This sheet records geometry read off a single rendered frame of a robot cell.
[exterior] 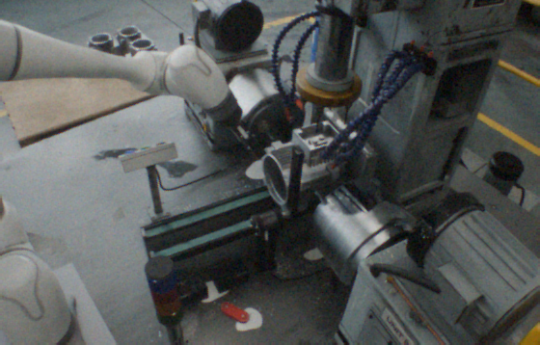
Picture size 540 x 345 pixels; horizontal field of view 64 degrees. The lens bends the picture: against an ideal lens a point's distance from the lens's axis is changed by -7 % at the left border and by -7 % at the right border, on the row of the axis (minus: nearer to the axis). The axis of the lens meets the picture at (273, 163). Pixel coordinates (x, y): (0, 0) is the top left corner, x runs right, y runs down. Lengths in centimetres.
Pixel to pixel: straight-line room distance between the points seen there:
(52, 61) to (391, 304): 80
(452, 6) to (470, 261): 59
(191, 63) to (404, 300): 69
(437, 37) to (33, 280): 108
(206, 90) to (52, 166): 95
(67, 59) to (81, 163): 102
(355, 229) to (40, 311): 74
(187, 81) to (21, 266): 55
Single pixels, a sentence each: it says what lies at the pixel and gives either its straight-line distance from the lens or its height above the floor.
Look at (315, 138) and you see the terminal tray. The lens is 137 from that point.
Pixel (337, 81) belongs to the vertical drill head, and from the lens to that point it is 121.
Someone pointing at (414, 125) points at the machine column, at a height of 124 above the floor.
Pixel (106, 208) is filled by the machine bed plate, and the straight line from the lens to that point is 166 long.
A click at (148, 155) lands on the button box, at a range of 141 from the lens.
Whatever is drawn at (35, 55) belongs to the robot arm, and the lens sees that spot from 84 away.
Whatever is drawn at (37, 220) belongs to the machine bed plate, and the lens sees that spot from 171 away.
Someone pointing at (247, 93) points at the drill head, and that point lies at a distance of 151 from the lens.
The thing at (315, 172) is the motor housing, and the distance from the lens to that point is 135.
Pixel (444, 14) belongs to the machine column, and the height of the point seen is 157.
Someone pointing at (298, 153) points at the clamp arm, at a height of 125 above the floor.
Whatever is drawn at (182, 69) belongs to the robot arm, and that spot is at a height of 144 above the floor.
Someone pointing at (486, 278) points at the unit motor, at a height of 133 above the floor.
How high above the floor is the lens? 198
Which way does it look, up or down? 42 degrees down
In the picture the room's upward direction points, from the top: 4 degrees clockwise
